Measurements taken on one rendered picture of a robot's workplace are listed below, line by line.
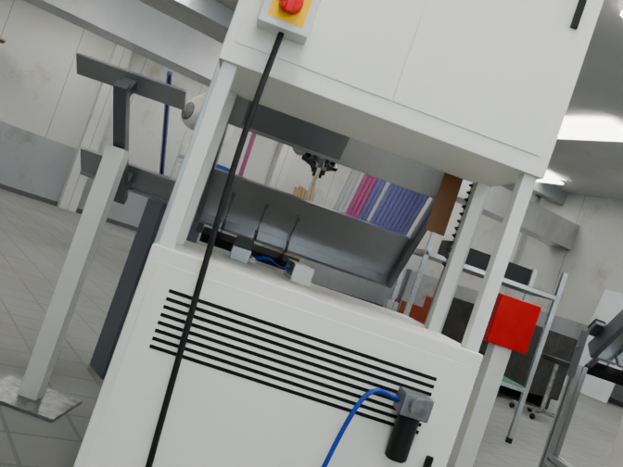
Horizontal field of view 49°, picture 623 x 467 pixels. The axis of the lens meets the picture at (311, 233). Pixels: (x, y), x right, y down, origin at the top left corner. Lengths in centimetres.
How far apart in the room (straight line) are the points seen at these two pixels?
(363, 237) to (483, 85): 92
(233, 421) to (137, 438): 18
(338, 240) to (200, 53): 673
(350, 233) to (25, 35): 1123
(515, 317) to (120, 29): 691
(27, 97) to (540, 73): 1193
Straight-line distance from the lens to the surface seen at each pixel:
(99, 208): 217
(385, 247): 225
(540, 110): 149
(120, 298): 275
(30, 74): 1306
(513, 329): 228
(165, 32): 868
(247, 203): 221
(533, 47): 151
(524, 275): 454
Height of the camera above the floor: 70
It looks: 2 degrees up
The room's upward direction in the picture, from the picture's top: 19 degrees clockwise
